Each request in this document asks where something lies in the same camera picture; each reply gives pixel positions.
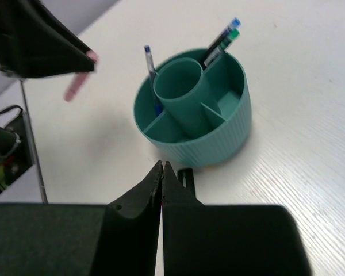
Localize clear blue gel pen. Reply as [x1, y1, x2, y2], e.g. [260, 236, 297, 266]
[201, 17, 241, 69]

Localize teal round desk organizer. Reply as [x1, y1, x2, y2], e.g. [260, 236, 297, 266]
[133, 49, 252, 167]

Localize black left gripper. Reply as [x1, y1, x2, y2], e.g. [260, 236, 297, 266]
[0, 1, 95, 78]

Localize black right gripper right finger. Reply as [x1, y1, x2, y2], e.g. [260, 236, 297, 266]
[162, 161, 203, 275]

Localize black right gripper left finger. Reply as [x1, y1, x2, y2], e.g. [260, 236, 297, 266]
[105, 161, 163, 275]

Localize yellow highlighter marker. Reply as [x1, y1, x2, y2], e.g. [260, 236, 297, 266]
[177, 168, 196, 196]

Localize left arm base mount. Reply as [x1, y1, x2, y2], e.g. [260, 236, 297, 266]
[0, 105, 34, 195]

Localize blue ballpoint pen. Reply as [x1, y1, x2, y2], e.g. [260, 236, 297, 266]
[144, 45, 163, 116]

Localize green pen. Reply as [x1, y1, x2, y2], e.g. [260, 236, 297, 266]
[205, 29, 240, 66]

